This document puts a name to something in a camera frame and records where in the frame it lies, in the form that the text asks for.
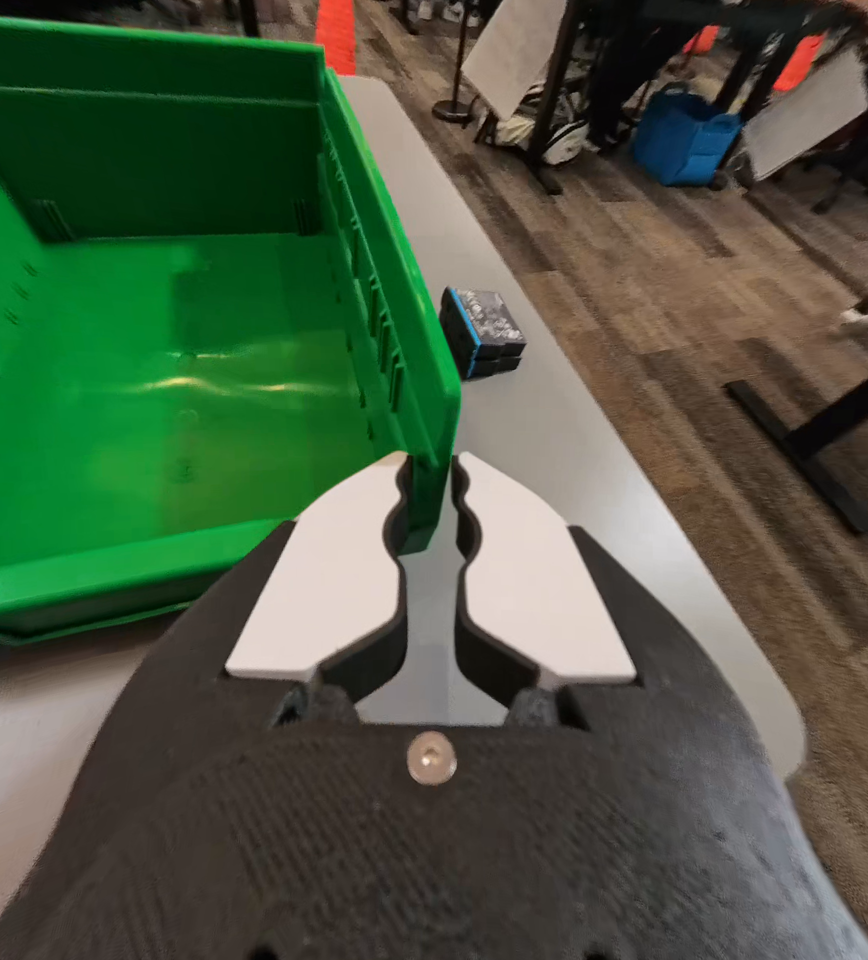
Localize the green plastic bin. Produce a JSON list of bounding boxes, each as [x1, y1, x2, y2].
[[0, 15, 463, 650]]

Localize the grey flat panel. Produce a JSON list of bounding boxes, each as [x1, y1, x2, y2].
[[741, 48, 868, 181], [462, 0, 566, 121]]

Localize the blue bag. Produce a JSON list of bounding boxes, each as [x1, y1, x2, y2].
[[632, 82, 743, 187]]

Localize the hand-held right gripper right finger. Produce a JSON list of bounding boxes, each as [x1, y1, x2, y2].
[[450, 450, 639, 710]]

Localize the orange traffic cone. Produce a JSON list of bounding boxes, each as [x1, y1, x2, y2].
[[775, 33, 825, 93], [314, 0, 358, 74]]

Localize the white black backpack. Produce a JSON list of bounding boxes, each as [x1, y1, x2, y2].
[[494, 112, 589, 168]]

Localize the wooden table black legs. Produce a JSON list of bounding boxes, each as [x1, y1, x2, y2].
[[726, 330, 868, 535]]

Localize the black stanchion post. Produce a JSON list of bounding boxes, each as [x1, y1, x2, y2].
[[432, 0, 480, 123]]

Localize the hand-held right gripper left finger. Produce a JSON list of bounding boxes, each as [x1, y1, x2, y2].
[[224, 450, 414, 706]]

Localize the black camera battery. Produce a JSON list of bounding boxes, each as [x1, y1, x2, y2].
[[439, 286, 527, 361], [458, 351, 523, 380]]

